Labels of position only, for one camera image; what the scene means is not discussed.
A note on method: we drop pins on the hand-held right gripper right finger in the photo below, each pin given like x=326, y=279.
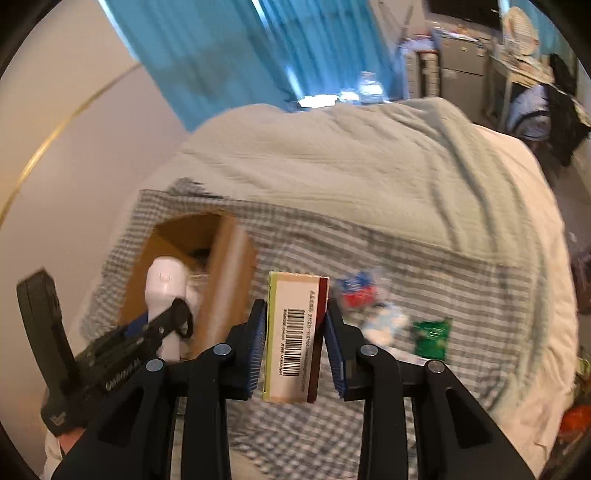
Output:
x=334, y=355

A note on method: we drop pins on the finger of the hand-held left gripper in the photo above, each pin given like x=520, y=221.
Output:
x=178, y=316
x=137, y=325

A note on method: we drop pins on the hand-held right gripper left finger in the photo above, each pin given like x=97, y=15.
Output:
x=258, y=350

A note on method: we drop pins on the white plastic bottle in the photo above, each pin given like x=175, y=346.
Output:
x=168, y=286

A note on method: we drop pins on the small brown paper box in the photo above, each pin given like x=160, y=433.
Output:
x=295, y=337

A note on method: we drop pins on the brown cardboard box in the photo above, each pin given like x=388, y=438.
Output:
x=231, y=286

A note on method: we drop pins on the person's left forearm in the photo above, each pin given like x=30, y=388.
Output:
x=53, y=454

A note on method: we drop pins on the clear bottle with red-blue label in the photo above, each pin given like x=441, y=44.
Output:
x=358, y=290

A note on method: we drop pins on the green packet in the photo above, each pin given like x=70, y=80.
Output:
x=431, y=339

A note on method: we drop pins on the grey checkered bed sheet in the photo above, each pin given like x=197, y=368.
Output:
x=415, y=277

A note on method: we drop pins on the pale green blanket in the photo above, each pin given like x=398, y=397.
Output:
x=369, y=175

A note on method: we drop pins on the blue curtain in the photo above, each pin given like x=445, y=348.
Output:
x=221, y=50

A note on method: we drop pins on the clear water bottle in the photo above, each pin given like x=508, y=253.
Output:
x=371, y=87

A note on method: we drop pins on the grey cabinet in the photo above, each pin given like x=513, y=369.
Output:
x=457, y=64

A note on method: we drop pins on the chair with clothes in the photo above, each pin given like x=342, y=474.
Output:
x=549, y=110

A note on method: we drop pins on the white desk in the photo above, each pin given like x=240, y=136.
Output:
x=512, y=78

